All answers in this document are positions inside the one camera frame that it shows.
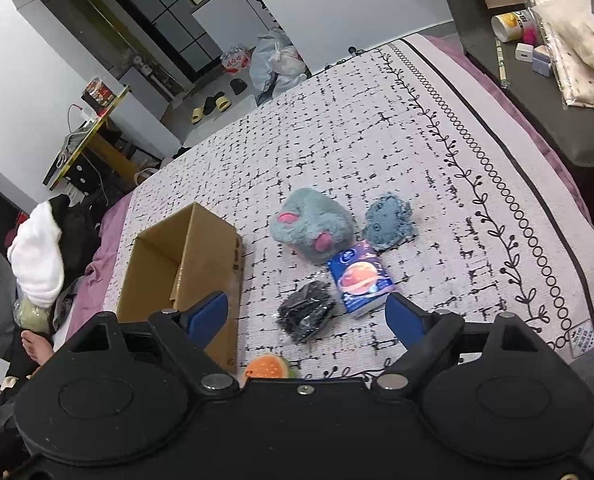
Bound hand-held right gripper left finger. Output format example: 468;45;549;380
69;291;240;397

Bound small lavender box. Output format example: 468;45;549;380
532;45;558;78

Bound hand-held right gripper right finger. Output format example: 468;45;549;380
374;292;546;399

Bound blue-grey plush mouse toy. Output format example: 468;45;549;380
269;188;354;266

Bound small blue plush toy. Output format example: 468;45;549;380
361;191;418;251

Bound white towel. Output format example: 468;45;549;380
7;203;67;307

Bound yellow-edged desk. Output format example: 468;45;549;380
43;84;150;192

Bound black glass-panel door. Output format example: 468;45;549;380
95;0;212;83

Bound white plastic bags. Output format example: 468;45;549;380
250;28;311;104

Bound black item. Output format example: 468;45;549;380
277;272;337;345

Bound black clothes pile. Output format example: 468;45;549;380
47;194;104;283

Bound purple bed sheet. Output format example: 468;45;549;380
66;34;594;342

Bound yellow and white tub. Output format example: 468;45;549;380
491;9;541;42

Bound floral bedding in plastic bag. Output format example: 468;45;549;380
521;0;594;109

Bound orange round plush toy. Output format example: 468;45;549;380
244;353;298;380

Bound grey headboard shelf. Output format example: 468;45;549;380
429;0;594;257

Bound blue planet-print tissue pack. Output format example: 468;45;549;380
327;240;397;317

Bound white black-patterned blanket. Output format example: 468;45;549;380
102;35;594;382

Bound person's bare foot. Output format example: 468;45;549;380
20;329;54;367

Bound red box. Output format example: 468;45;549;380
80;77;116;111

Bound red and white bag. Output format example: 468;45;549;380
220;45;254;73

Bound white cabinet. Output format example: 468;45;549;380
191;0;278;56

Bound brown cardboard box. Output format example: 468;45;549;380
116;202;244;374

